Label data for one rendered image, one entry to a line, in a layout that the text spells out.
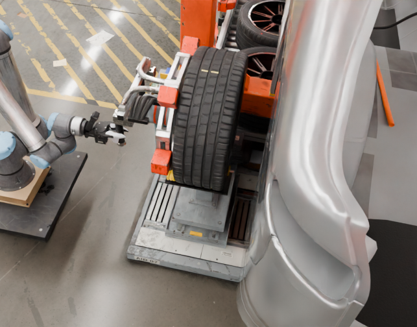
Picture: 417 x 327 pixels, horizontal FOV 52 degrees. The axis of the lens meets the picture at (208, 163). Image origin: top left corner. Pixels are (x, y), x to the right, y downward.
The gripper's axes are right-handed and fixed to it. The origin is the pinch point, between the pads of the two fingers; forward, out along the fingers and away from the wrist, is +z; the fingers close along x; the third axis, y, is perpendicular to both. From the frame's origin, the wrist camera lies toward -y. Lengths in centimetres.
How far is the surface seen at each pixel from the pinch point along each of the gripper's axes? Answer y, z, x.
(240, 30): 39, 35, -158
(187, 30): -19, 15, -60
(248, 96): 17, 52, -60
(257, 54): 33, 51, -124
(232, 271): 75, 63, 20
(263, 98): 17, 61, -60
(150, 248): 75, 14, 17
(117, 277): 83, 0, 35
